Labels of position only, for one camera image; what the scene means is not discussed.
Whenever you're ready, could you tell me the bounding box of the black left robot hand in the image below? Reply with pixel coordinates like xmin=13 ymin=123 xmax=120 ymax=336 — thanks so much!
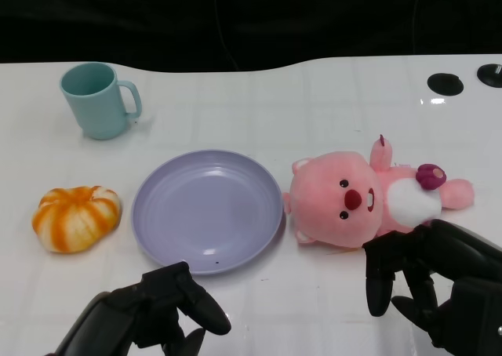
xmin=53 ymin=260 xmax=232 ymax=356

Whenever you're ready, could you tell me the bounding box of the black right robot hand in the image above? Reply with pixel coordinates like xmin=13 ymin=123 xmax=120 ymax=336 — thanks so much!
xmin=362 ymin=218 xmax=502 ymax=356

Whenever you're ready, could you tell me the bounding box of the pink plush beaver doll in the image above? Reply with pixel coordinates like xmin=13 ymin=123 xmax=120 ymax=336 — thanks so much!
xmin=282 ymin=133 xmax=475 ymax=249

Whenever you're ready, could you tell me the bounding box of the purple plastic plate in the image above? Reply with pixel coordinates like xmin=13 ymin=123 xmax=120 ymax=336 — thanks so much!
xmin=130 ymin=148 xmax=284 ymax=276

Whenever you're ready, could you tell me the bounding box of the orange white striped pumpkin toy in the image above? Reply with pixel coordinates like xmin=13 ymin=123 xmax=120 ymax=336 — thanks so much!
xmin=31 ymin=185 xmax=122 ymax=254

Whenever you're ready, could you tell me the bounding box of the black round table grommet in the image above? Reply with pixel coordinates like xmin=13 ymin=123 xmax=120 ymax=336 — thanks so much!
xmin=476 ymin=63 xmax=502 ymax=87
xmin=427 ymin=72 xmax=464 ymax=96

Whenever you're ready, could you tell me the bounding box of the teal plastic mug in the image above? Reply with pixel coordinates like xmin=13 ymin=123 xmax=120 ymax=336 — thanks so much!
xmin=59 ymin=61 xmax=143 ymax=140

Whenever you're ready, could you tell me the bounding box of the black backdrop cloth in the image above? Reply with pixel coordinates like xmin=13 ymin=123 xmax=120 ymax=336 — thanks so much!
xmin=0 ymin=0 xmax=502 ymax=74

